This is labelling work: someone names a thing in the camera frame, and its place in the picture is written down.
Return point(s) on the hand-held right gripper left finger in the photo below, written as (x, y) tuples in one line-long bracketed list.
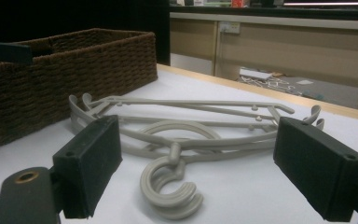
[(87, 165)]

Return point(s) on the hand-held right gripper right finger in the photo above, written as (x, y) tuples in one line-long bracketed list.
[(320, 168)]

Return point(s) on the brown woven basket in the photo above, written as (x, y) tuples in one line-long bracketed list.
[(74, 68)]

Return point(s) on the grey plastic clothes hanger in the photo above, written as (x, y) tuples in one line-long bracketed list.
[(199, 102), (183, 213)]

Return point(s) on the black curtain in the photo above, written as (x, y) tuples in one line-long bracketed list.
[(74, 15)]

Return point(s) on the white paper sheet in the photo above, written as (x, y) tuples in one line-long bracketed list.
[(305, 82)]

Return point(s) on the white paper stack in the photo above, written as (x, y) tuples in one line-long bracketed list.
[(256, 73)]

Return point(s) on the beige wooden counter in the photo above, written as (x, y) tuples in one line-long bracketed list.
[(292, 46)]

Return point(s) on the red box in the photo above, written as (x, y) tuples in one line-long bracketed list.
[(240, 3)]

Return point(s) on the white wall socket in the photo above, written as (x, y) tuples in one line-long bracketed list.
[(229, 27)]

